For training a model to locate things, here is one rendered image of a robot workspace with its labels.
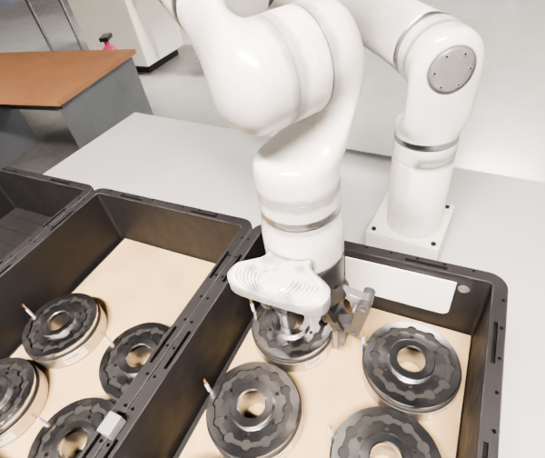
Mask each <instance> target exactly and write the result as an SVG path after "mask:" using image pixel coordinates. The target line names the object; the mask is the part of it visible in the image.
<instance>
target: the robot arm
mask: <svg viewBox="0 0 545 458"><path fill-rule="evenodd" d="M158 1H159V2H160V3H161V5H162V6H163V7H164V8H165V10H166V11H167V12H168V13H169V14H170V15H171V17H172V18H173V19H174V20H175V22H176V23H177V24H178V25H179V26H180V27H181V28H182V29H183V30H184V31H185V33H186V34H187V36H188V38H189V40H190V42H191V44H192V46H193V49H194V51H195V53H196V54H197V57H198V59H199V61H200V64H201V66H202V69H203V73H204V76H205V79H206V82H207V84H208V87H209V90H210V93H211V96H212V99H213V102H214V104H215V106H216V109H217V111H218V112H219V114H220V115H221V117H222V118H223V119H224V120H225V122H226V123H228V124H229V125H230V126H232V127H233V128H235V129H236V130H238V131H240V132H242V133H245V134H249V135H255V136H261V135H266V134H271V133H273V132H276V131H278V130H280V129H281V130H280V131H279V132H278V133H277V134H276V135H275V136H274V137H272V138H271V139H270V140H269V141H267V142H266V143H265V144H264V145H263V146H262V147H261V148H260V149H259V151H258V152H257V153H256V155H255V157H254V160H253V178H254V183H255V188H256V193H257V197H258V202H259V206H260V211H261V216H262V233H263V242H264V246H265V251H266V255H264V256H262V257H259V258H255V259H251V260H246V261H242V262H239V263H237V264H235V265H233V267H232V268H231V269H230V270H229V272H228V274H227V278H228V281H229V284H230V286H231V289H232V290H233V291H234V292H235V293H236V294H239V295H240V296H243V297H246V298H249V299H252V300H254V301H257V302H260V303H261V305H262V307H263V308H265V309H270V308H271V307H272V308H273V309H275V310H276V311H275V312H276V313H277V314H278V315H279V318H280V322H281V325H282V326H283V327H284V328H286V329H293V328H294V326H295V325H296V322H297V317H296V313H298V314H303V315H308V316H320V317H321V318H322V320H323V321H324V322H325V323H328V324H329V325H330V327H331V328H332V348H334V349H339V347H340V346H344V345H345V342H346V339H347V336H348V332H349V333H350V334H351V335H353V336H359V335H360V333H361V331H362V328H363V326H364V323H365V321H366V319H367V316H368V314H369V312H370V310H371V307H372V302H373V299H374V295H375V293H376V292H375V290H374V289H373V288H371V287H365V288H364V290H363V292H362V291H359V290H357V289H354V288H351V287H350V286H349V283H348V281H347V280H346V278H345V276H344V222H343V216H342V207H341V174H340V167H341V162H342V158H343V155H344V152H345V149H346V146H347V144H348V140H349V137H350V133H351V129H352V124H353V120H354V116H355V114H356V110H357V107H358V103H359V100H360V96H361V92H362V84H363V77H364V51H363V47H365V48H367V49H368V50H370V51H371V52H373V53H374V54H376V55H377V56H379V57H380V58H381V59H382V60H384V61H385V62H386V63H388V64H389V65H390V66H392V67H393V68H394V69H395V70H396V71H397V72H398V73H399V74H400V75H401V77H402V78H403V79H404V80H405V82H406V83H407V84H408V93H407V100H406V106H405V110H404V111H402V112H401V113H400V114H399V115H398V116H397V118H396V121H395V125H394V136H393V147H392V159H391V180H390V191H389V202H388V213H387V223H388V225H389V227H390V228H391V229H392V230H393V231H394V232H395V233H397V234H400V235H402V236H405V237H409V238H424V237H428V236H431V235H433V234H435V233H436V232H438V231H439V229H440V227H441V221H442V217H443V213H444V209H445V205H446V201H447V196H448V192H449V187H450V183H451V175H452V171H453V166H454V162H455V158H456V153H457V149H458V144H459V140H460V136H461V131H462V129H463V128H464V127H465V125H466V124H467V123H468V121H469V119H470V117H471V112H472V109H473V106H474V103H475V99H476V96H477V93H478V89H479V86H480V82H481V77H482V72H483V68H484V62H485V46H484V43H483V40H482V38H481V36H480V35H479V34H478V33H477V32H476V31H475V30H474V29H472V28H471V27H470V26H468V25H466V24H464V23H463V22H462V21H461V20H459V19H458V18H456V17H455V16H453V15H450V14H448V13H446V12H443V11H441V10H438V9H436V8H434V7H432V6H429V5H426V4H424V3H422V2H420V1H418V0H158ZM268 8H269V9H271V10H269V11H267V10H268ZM344 299H347V300H348V301H349V302H350V306H351V307H352V312H353V313H355V314H354V315H352V314H349V313H348V311H347V310H346V308H345V306H344V304H343V300H344Z"/></svg>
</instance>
